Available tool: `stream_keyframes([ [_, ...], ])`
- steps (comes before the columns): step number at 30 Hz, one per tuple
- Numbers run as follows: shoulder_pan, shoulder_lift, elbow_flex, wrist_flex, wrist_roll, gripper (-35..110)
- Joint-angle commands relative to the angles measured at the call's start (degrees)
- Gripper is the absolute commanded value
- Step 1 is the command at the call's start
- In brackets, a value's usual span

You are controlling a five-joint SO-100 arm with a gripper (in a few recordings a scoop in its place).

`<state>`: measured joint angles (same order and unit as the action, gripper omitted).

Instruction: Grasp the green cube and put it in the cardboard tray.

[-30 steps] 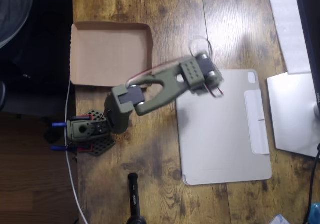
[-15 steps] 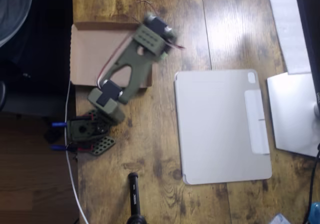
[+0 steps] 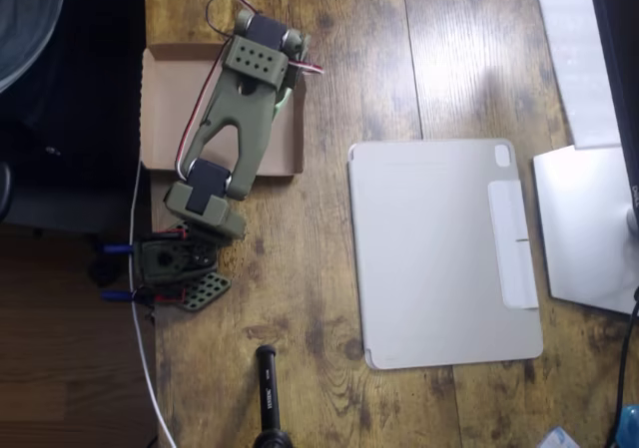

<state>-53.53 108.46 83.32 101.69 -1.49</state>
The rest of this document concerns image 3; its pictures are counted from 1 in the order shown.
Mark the silver monitor stand base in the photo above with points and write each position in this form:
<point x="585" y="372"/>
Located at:
<point x="584" y="228"/>

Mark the blue round object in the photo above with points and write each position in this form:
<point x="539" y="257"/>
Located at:
<point x="630" y="425"/>

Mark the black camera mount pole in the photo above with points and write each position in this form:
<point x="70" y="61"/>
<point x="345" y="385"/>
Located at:
<point x="269" y="398"/>

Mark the person in grey shirt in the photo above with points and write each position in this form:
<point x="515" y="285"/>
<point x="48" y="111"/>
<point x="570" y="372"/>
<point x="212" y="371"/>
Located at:
<point x="25" y="19"/>

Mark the white foam sheet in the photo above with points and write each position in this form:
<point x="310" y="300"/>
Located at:
<point x="574" y="44"/>

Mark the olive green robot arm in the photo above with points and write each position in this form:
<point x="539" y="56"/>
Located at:
<point x="234" y="104"/>

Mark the brown cardboard tray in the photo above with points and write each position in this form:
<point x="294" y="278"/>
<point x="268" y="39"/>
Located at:
<point x="165" y="109"/>

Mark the black Dell monitor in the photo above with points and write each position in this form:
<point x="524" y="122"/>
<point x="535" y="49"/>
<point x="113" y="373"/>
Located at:
<point x="616" y="44"/>

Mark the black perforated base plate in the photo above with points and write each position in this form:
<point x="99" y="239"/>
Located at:
<point x="207" y="291"/>

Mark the white blue packet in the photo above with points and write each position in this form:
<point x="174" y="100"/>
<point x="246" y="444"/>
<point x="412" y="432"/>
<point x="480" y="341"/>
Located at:
<point x="559" y="439"/>

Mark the black chair armrest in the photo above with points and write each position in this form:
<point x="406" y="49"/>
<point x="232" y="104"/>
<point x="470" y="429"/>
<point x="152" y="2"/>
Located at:
<point x="4" y="188"/>

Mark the beige tablet folio case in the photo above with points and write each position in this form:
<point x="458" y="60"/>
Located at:
<point x="439" y="268"/>

